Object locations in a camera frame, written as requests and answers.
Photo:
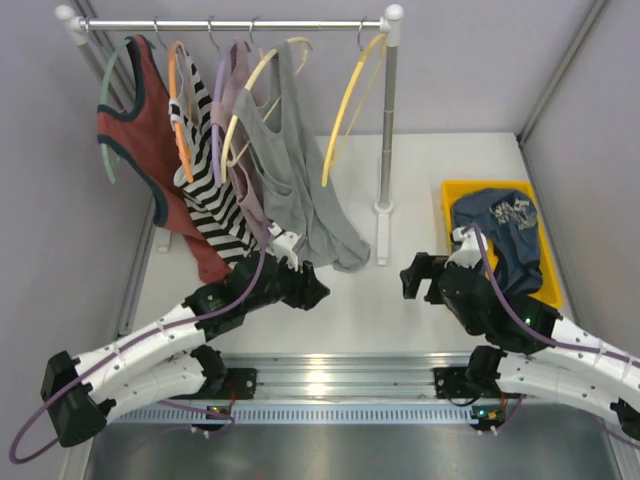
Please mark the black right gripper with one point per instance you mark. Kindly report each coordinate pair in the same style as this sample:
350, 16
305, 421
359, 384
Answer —
426, 266

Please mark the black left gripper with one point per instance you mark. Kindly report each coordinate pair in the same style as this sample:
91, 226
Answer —
298, 288

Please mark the blue printed tank top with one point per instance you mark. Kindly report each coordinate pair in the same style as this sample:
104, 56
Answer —
509, 219

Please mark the yellow hanger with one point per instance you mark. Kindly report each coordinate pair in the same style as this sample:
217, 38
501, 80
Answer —
337, 138

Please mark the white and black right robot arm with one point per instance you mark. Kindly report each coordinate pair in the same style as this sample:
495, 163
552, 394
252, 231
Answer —
531, 349

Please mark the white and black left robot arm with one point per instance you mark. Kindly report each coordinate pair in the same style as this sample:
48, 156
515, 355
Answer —
172, 356

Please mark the grey tank top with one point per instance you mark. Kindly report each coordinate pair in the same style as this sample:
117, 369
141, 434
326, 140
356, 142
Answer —
289, 163

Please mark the cream hanger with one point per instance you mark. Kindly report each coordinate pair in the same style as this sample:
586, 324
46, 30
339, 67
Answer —
240, 105

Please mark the black white striped tank top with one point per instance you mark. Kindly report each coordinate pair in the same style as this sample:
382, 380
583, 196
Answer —
209, 207

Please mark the rust red tank top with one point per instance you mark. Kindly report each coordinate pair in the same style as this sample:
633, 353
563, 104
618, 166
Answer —
148, 139

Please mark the mauve tank top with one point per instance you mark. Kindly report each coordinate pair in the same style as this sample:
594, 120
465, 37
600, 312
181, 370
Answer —
236, 169

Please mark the lilac hanger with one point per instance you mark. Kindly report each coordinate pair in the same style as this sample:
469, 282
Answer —
225, 90

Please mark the orange hanger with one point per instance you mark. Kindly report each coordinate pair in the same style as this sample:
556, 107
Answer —
175, 109

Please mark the green hanger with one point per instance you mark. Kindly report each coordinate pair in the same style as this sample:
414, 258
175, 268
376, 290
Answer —
112, 153

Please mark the yellow plastic tray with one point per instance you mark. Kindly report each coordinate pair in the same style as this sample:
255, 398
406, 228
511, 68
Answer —
453, 190

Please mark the silver white clothes rack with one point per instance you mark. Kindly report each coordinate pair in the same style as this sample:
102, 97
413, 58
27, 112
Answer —
79, 25

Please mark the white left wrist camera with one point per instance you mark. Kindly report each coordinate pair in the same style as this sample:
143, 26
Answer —
284, 245

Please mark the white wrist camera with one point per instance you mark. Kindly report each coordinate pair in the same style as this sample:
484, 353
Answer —
284, 245
466, 250

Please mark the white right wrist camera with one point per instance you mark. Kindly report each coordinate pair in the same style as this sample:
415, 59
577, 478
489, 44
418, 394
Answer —
466, 250

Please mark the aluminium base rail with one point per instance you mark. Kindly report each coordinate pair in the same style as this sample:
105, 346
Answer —
349, 390

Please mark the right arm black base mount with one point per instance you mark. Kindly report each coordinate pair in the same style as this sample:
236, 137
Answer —
452, 385

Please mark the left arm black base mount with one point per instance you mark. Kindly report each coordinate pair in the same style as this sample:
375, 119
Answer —
238, 384

